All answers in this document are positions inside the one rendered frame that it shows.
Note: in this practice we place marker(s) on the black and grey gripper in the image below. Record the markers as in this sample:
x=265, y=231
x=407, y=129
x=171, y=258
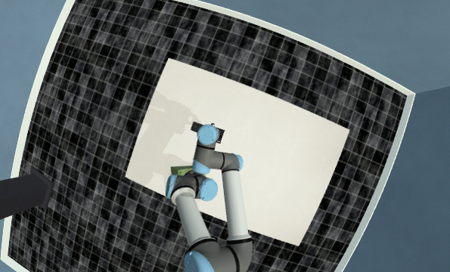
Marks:
x=221, y=132

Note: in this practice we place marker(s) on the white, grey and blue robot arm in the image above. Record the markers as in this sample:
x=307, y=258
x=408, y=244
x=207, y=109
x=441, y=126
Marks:
x=204, y=253

